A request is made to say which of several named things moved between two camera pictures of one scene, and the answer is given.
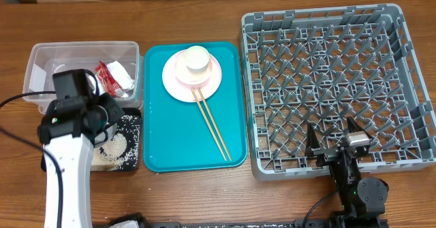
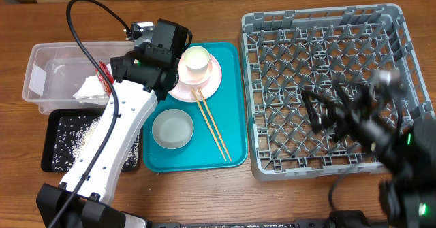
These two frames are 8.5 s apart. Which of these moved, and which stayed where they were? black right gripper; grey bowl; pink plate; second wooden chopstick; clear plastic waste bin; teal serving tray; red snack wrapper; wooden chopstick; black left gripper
Moved: black right gripper; black left gripper; grey bowl
Stayed: teal serving tray; second wooden chopstick; wooden chopstick; pink plate; clear plastic waste bin; red snack wrapper
